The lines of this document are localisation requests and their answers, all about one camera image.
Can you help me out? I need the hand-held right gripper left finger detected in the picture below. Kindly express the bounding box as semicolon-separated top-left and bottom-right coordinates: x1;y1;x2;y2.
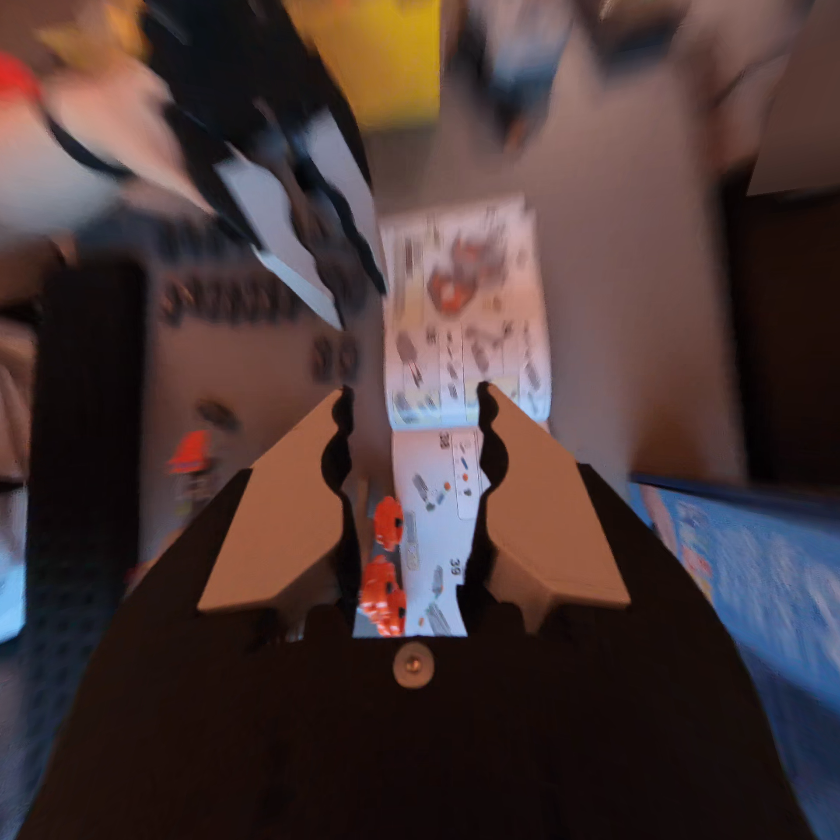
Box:
197;387;363;616

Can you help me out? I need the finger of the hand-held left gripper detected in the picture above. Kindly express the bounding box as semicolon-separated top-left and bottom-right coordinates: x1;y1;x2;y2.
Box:
295;108;389;296
215;157;345;332

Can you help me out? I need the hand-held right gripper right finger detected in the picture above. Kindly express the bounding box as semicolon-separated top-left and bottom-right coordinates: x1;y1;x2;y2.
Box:
458;382;632;632

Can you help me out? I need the white instruction booklet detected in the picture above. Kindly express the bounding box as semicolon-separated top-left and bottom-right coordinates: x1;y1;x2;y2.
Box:
353;196;553;639

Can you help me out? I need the yellow box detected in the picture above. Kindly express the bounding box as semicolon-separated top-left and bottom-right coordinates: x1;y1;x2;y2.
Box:
285;0;442;130

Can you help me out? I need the grey orange brick model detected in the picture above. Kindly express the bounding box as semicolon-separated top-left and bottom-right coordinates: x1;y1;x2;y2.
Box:
165;428;223;526

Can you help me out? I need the orange brick assembly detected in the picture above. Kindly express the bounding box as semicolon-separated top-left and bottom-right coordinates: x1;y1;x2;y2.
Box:
357;495;409;639

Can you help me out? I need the black perforated bar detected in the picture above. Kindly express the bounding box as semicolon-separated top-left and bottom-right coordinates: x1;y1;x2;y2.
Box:
25;259;151;729

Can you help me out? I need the blue printed box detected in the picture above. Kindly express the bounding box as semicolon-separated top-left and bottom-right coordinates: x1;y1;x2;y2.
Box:
629;472;840;840

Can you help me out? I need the black monitor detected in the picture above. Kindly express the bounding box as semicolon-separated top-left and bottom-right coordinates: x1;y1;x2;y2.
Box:
721;171;840;488

